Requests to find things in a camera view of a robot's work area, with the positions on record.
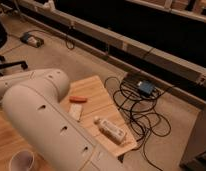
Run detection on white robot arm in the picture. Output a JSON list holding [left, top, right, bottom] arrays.
[[0, 69, 127, 171]]

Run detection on white eraser block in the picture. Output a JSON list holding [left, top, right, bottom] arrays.
[[69, 104, 83, 121]]

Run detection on blue power supply box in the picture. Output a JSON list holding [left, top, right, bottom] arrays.
[[137, 80, 155, 95]]

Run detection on white plastic bottle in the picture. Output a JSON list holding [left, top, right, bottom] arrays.
[[93, 116, 126, 145]]

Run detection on blue grey floor device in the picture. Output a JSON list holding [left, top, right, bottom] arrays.
[[20, 33, 44, 48]]

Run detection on white paper cup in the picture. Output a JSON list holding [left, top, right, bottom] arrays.
[[8, 150, 35, 171]]

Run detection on dark cabinet corner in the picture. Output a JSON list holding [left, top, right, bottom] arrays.
[[179, 107, 206, 171]]

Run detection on tangled black cables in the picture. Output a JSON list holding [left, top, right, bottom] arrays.
[[104, 75, 173, 171]]

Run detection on long grey shelf rail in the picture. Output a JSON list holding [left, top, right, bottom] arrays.
[[18, 0, 206, 87]]

